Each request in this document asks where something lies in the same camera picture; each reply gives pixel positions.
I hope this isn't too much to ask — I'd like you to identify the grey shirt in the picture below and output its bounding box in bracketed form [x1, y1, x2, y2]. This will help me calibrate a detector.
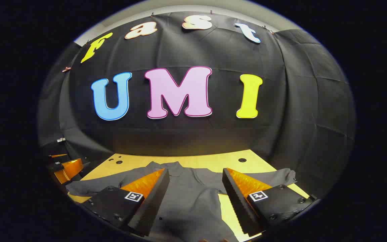
[66, 161, 297, 242]

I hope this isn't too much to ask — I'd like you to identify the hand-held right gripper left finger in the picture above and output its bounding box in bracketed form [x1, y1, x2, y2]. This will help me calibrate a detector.
[81, 168, 170, 237]

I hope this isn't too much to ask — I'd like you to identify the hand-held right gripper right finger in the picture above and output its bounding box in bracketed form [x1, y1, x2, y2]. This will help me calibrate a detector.
[222, 167, 316, 237]

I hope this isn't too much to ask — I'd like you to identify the black backdrop cloth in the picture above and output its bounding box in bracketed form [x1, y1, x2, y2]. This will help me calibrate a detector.
[37, 12, 357, 199]

